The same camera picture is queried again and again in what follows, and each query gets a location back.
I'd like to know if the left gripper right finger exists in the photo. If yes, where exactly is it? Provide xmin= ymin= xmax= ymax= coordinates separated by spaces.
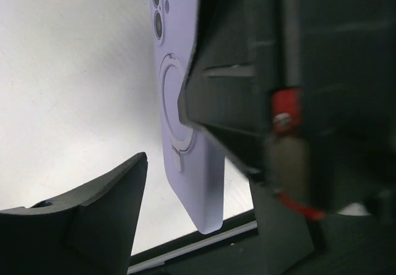
xmin=186 ymin=0 xmax=309 ymax=194

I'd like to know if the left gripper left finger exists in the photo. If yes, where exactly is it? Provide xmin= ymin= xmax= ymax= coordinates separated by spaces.
xmin=1 ymin=152 xmax=147 ymax=274

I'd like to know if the lilac phone case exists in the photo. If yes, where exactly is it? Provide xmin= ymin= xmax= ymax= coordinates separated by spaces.
xmin=150 ymin=0 xmax=225 ymax=234

